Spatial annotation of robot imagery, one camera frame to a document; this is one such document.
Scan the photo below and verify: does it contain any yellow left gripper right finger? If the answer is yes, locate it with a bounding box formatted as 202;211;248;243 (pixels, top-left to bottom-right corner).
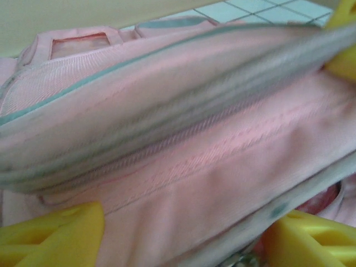
260;210;356;267

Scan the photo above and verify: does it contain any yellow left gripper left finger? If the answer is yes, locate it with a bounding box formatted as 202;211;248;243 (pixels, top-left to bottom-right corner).
0;201;106;267

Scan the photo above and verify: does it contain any pink school backpack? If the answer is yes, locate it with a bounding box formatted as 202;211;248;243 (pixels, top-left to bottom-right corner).
0;15;356;267

